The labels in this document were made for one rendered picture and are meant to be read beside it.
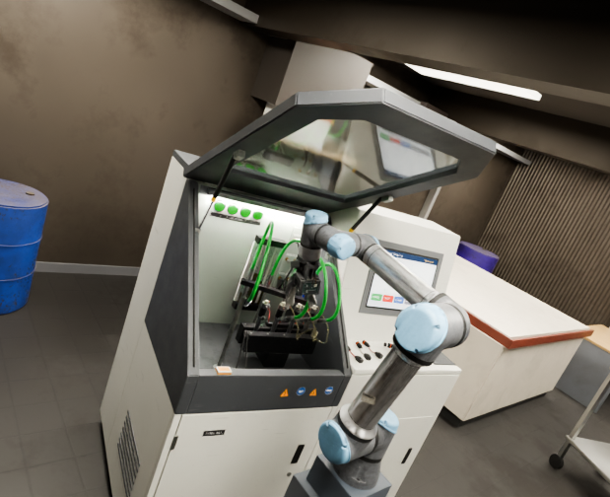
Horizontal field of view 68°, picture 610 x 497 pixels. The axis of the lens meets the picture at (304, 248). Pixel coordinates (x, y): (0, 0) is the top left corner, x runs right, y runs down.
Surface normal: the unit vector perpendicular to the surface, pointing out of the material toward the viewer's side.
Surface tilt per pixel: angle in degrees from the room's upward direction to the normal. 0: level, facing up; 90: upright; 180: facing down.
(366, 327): 76
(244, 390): 90
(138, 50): 90
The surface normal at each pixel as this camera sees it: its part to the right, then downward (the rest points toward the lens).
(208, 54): 0.58, 0.43
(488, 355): -0.73, -0.08
